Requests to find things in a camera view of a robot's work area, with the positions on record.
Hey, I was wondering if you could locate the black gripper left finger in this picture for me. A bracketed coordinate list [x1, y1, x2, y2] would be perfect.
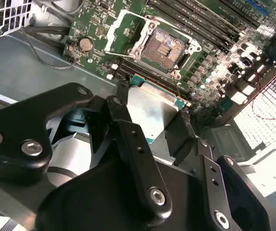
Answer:
[0, 82, 174, 222]

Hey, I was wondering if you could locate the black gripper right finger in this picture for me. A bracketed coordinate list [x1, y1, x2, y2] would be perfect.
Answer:
[163, 108, 276, 231]

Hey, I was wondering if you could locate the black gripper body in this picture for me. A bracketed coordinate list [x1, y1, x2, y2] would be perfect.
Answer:
[35, 154, 216, 231]

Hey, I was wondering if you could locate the silver green CPU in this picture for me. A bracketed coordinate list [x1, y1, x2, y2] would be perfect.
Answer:
[127, 73, 192, 145]

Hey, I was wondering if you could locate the metal socket cover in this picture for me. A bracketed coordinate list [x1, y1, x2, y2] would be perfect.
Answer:
[103, 9, 153, 58]

